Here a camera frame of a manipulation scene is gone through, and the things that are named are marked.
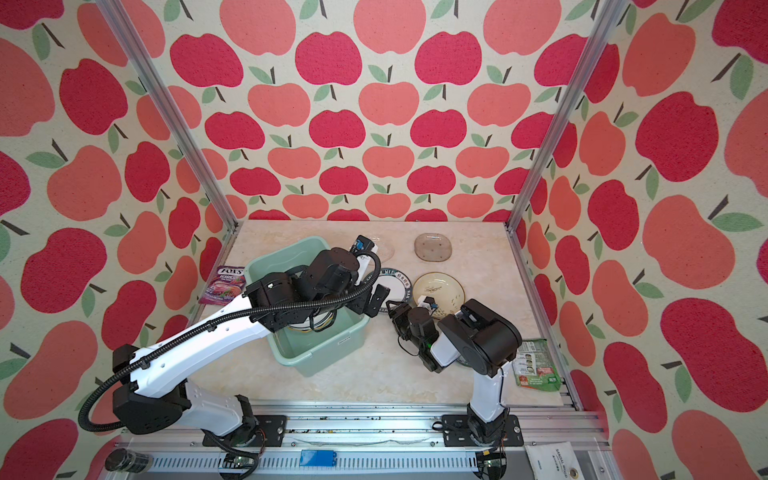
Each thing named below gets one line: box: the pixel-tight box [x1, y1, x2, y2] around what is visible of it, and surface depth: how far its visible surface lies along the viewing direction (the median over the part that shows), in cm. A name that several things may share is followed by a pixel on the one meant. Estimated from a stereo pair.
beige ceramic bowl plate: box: [412, 272, 466, 319], surface depth 101 cm
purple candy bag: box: [198, 266, 246, 305], surface depth 102 cm
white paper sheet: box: [524, 441, 585, 480], surface depth 70 cm
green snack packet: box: [512, 339, 562, 392], surface depth 84 cm
